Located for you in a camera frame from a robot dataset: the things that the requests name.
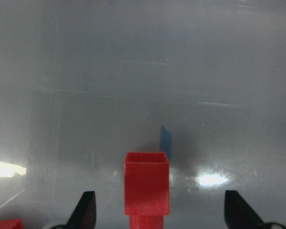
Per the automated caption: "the red block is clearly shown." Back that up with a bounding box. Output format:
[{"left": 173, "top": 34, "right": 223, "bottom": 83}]
[
  {"left": 0, "top": 219, "right": 23, "bottom": 229},
  {"left": 124, "top": 152, "right": 170, "bottom": 229}
]

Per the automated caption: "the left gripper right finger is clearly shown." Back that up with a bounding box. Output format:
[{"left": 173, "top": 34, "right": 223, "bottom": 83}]
[{"left": 224, "top": 190, "right": 268, "bottom": 229}]

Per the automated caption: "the clear plastic storage box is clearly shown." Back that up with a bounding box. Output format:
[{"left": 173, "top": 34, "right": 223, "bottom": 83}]
[{"left": 0, "top": 0, "right": 286, "bottom": 229}]

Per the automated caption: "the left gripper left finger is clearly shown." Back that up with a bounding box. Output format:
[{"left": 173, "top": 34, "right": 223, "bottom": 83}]
[{"left": 66, "top": 191, "right": 96, "bottom": 229}]

